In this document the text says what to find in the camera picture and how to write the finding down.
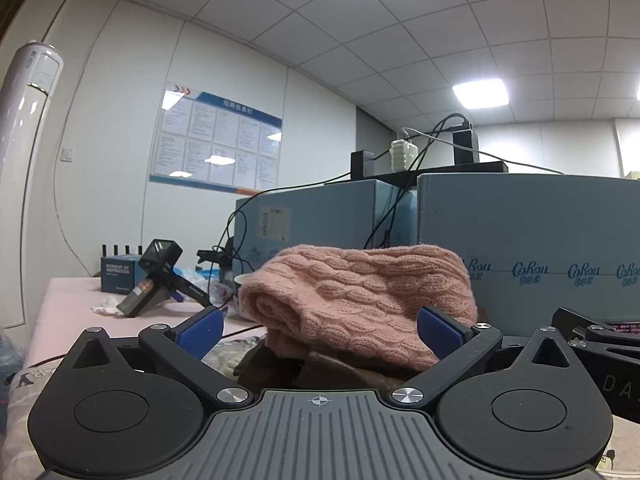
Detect pink knitted cardigan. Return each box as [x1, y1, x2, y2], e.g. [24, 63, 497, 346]
[239, 245, 477, 370]

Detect black handheld scanner device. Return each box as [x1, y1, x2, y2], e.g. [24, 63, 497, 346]
[116, 238, 212, 318]

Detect crumpled white tissue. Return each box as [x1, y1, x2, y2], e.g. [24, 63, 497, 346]
[91, 296, 122, 318]

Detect striped ceramic bowl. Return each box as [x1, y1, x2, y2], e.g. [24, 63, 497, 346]
[233, 273, 254, 308]

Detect small blue product box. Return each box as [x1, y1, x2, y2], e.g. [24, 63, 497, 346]
[100, 255, 145, 295]

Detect black router with antennas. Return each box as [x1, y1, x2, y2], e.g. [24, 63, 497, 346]
[101, 244, 142, 260]

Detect large blue cardboard box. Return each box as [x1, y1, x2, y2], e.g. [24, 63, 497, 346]
[418, 174, 639, 336]

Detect water bottle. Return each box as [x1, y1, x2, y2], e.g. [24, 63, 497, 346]
[0, 330, 24, 386]

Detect black monitor stand shelf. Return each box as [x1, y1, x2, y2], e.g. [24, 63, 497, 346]
[349, 126, 509, 188]

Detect patterned grey bed sheet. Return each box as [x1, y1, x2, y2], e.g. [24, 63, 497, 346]
[1, 335, 260, 480]

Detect white power adapter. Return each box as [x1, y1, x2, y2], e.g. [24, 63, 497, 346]
[390, 139, 418, 174]

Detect white floor air conditioner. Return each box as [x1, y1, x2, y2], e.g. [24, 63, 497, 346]
[1, 41, 64, 328]

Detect blue framed wall poster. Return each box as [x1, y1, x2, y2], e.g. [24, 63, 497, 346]
[149, 82, 282, 195]

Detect wall light switch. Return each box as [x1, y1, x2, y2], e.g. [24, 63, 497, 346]
[60, 148, 74, 162]

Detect black cable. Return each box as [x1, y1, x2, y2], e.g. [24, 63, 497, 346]
[211, 112, 474, 281]

